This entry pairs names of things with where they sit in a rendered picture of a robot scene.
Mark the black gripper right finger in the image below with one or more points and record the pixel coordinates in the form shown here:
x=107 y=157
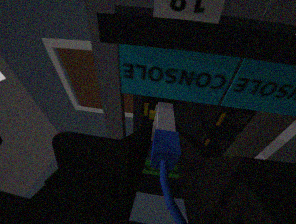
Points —
x=208 y=179

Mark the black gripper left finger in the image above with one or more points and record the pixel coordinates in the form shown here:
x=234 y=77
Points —
x=125 y=158

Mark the blue network cable with plug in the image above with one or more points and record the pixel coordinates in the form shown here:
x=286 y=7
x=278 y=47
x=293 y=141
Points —
x=166 y=152

